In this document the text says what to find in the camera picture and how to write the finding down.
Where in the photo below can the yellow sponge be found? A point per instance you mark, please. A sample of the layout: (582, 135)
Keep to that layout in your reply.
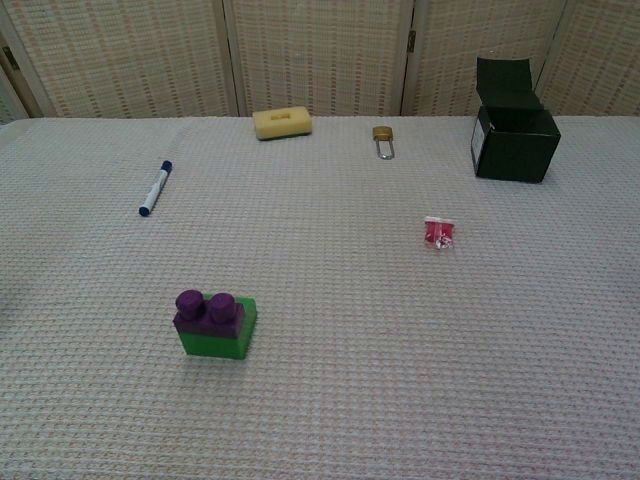
(296, 125)

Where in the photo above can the small red candy packet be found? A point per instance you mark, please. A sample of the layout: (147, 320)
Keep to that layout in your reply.
(439, 234)

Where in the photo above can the green and purple toy block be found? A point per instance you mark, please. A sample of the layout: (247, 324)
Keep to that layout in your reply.
(215, 348)

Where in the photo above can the purple small block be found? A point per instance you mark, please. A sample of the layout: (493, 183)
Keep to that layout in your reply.
(210, 327)

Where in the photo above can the woven folding screen panel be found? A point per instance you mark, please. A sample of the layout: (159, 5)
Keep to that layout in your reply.
(125, 55)
(320, 50)
(450, 60)
(600, 55)
(10, 105)

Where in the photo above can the white marker with blue cap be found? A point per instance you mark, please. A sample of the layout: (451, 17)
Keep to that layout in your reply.
(156, 189)

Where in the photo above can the brass padlock with long shackle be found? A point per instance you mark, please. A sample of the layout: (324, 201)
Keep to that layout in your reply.
(382, 133)

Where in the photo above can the open black cardboard box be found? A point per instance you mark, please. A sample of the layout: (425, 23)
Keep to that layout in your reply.
(520, 150)

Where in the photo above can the metal screen hinge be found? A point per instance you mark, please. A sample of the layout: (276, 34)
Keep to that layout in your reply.
(411, 41)

